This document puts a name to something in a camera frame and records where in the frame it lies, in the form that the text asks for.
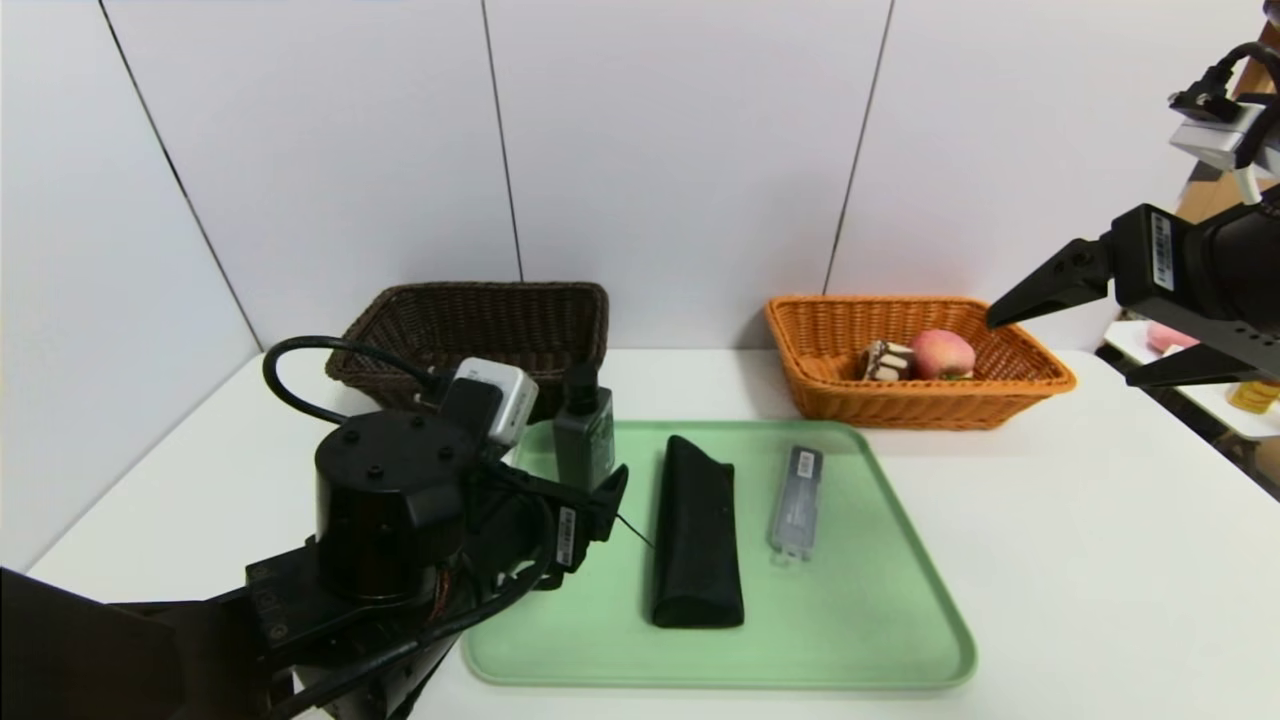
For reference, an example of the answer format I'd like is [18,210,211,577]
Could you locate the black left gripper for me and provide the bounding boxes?
[466,463,629,591]

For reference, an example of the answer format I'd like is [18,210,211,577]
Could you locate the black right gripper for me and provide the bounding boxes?
[985,184,1280,388]

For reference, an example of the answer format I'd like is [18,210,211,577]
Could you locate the dark green spray bottle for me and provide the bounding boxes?
[553,362,617,493]

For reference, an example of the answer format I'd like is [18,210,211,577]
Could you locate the black glasses case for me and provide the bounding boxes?
[652,434,746,630]

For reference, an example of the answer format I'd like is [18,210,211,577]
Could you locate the clear plastic slim case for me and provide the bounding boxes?
[768,445,826,566]

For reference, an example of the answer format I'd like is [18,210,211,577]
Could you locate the red peach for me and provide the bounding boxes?
[910,329,978,381]

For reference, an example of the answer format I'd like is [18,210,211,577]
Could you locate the chocolate cake slice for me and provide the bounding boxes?
[862,340,919,383]

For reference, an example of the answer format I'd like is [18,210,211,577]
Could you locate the dark brown wicker basket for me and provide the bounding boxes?
[325,281,611,425]

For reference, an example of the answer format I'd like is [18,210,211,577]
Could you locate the orange wicker basket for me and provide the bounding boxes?
[765,295,1079,431]

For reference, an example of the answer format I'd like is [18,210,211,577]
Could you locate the brown cardboard shelf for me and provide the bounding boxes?
[1175,20,1280,226]

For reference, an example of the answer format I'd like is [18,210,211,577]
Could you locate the light green plastic tray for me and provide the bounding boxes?
[462,419,979,691]

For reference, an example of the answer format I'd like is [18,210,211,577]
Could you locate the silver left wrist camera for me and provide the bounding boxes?
[440,357,539,448]

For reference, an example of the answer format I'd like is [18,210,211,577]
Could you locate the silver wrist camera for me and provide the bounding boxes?
[1170,90,1280,181]
[440,357,539,448]

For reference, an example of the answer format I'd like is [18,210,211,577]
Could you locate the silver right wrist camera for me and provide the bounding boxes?
[1170,90,1280,181]

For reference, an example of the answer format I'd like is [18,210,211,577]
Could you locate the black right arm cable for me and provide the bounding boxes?
[1200,40,1280,101]

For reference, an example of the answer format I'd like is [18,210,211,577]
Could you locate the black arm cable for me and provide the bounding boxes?
[1200,40,1280,101]
[262,337,446,426]

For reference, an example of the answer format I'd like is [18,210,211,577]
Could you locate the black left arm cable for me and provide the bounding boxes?
[262,337,446,426]

